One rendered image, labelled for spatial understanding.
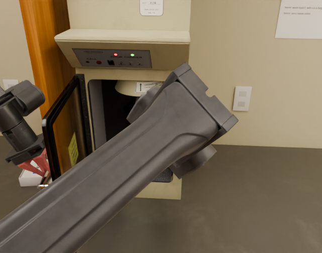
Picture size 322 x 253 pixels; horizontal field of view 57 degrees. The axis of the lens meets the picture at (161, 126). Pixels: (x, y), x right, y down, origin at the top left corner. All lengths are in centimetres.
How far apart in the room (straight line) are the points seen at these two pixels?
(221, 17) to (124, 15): 53
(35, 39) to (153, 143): 61
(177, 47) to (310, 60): 78
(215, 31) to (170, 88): 100
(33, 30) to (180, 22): 36
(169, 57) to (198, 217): 53
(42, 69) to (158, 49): 30
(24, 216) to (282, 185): 109
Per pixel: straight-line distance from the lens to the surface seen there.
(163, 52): 74
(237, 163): 129
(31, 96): 75
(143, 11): 82
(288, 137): 150
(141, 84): 89
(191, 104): 27
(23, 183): 121
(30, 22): 81
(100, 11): 84
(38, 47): 81
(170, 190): 104
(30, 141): 73
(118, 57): 78
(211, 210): 104
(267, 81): 135
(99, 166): 22
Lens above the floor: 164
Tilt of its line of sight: 27 degrees down
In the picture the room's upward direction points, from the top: 1 degrees clockwise
